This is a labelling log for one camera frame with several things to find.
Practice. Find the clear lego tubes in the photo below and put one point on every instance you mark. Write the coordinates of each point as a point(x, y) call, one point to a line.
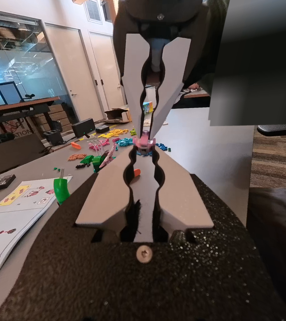
point(95, 145)

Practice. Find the black lego pieces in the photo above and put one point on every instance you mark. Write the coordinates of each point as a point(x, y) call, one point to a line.
point(82, 166)

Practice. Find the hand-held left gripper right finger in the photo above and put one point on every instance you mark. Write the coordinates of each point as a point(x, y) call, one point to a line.
point(183, 200)

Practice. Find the pile of orange lego pieces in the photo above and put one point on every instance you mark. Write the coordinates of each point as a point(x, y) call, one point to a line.
point(77, 156)

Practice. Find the pink lego piece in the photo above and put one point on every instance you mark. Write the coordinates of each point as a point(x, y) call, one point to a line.
point(141, 143)

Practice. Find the dark seat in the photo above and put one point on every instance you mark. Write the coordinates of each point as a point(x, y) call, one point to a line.
point(10, 153)

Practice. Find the white door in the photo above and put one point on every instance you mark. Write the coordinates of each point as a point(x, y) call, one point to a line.
point(65, 62)
point(100, 62)

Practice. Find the brown desk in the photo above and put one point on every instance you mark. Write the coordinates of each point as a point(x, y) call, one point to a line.
point(20, 102)

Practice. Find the lego instruction booklet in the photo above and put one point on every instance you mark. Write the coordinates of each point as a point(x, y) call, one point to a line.
point(12, 220)

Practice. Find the pile of magenta lego pieces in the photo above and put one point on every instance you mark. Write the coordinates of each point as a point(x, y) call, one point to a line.
point(102, 143)

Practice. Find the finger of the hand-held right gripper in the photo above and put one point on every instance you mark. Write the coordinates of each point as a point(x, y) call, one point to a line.
point(133, 75)
point(175, 75)

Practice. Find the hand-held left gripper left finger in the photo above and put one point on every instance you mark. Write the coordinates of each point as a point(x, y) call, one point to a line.
point(102, 200)

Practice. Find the stacked cardboard boxes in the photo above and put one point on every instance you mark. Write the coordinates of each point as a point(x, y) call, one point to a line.
point(55, 114)

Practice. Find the pile of tan lego pieces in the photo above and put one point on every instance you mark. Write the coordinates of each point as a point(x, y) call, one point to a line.
point(148, 122)

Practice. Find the lime green lego pieces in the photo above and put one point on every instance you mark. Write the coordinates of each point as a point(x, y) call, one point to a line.
point(133, 131)

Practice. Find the black power station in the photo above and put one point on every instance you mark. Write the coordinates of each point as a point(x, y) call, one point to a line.
point(82, 128)

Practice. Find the pile of blue lego pieces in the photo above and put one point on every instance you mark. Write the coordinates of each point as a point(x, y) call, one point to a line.
point(163, 146)

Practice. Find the orange lego piece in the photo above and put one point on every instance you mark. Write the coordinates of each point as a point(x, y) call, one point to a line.
point(75, 145)
point(136, 173)

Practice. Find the background wooden table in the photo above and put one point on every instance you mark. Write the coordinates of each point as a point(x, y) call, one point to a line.
point(196, 94)

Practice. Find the green lego leaf piece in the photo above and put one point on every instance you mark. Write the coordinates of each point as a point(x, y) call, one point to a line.
point(86, 159)

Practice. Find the blue framed screen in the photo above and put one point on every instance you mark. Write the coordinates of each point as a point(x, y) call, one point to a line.
point(8, 92)

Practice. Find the small black device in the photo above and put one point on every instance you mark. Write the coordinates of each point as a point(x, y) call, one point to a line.
point(102, 129)

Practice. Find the green lego model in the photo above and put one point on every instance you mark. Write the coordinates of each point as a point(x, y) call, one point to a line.
point(61, 190)

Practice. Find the black battery charger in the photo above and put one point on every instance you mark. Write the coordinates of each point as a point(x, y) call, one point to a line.
point(54, 137)

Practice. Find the pile of yellow lego pieces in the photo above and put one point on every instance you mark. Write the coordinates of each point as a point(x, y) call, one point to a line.
point(112, 133)

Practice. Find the colourful lego set box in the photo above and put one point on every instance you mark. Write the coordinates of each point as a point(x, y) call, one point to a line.
point(148, 107)

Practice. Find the open cardboard box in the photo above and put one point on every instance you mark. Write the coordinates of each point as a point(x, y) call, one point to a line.
point(116, 114)

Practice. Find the pile of teal lego pieces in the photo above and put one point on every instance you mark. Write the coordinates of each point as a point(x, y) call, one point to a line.
point(125, 142)

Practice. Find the pink lego flower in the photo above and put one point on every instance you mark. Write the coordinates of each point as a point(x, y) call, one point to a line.
point(109, 156)

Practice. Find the wall air vent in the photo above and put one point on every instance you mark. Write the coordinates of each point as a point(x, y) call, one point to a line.
point(92, 11)

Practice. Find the glass office wall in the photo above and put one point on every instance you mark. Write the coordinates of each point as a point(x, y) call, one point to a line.
point(20, 62)

